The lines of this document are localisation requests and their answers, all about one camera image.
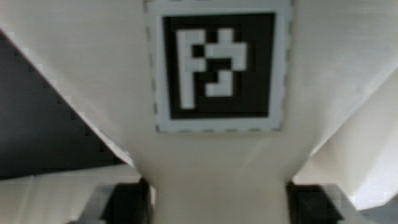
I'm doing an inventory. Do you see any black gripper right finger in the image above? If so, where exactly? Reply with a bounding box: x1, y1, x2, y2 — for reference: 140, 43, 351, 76
285, 181, 379, 224

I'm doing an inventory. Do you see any white table border frame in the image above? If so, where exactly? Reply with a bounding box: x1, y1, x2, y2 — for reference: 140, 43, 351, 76
0, 165, 140, 224

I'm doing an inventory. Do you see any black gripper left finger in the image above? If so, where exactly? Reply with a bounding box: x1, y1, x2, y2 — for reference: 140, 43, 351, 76
68, 178, 156, 224

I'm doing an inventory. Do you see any white lamp base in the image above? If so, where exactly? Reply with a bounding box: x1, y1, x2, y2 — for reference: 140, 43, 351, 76
0, 0, 398, 224

